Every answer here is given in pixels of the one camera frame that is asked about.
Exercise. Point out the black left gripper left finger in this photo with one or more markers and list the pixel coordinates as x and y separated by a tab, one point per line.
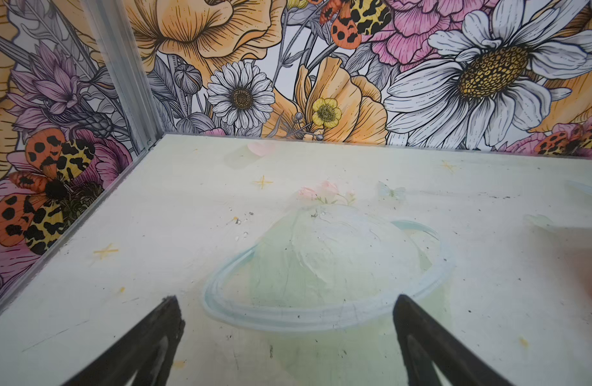
144	355

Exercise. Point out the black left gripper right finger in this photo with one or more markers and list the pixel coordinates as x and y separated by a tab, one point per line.
426	346

